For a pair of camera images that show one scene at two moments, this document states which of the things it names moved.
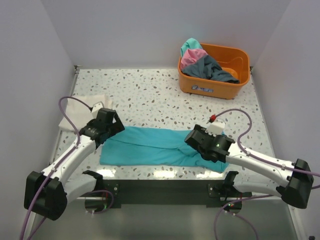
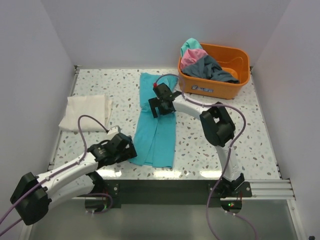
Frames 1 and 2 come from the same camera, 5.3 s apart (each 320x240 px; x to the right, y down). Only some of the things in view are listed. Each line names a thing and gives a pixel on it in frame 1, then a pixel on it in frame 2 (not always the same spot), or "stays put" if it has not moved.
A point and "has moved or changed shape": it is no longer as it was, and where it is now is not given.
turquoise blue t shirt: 154,147 has moved or changed shape
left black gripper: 117,126 to 129,152
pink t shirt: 191,56 stays put
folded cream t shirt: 79,110 stays put
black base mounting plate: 171,193 stays put
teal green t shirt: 191,43 stays put
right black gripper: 203,131 to 154,102
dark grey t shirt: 208,68 stays put
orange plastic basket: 234,62 stays put
